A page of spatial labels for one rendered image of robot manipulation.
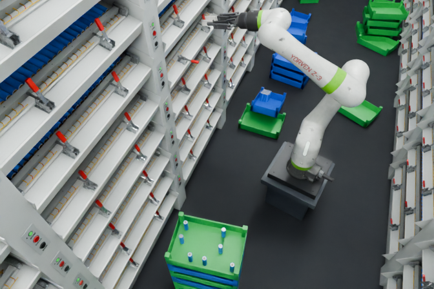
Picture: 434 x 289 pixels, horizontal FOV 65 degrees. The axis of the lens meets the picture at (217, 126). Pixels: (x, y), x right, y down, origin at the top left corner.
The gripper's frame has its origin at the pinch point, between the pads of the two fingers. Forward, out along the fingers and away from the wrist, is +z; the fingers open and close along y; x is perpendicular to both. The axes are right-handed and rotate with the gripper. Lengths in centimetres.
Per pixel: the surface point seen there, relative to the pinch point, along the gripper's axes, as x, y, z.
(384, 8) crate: -93, 188, -78
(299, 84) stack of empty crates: -102, 81, -22
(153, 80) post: 5, -54, -1
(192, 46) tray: -5.1, -14.7, 4.0
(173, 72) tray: -5.3, -34.8, 4.0
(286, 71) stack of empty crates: -92, 83, -12
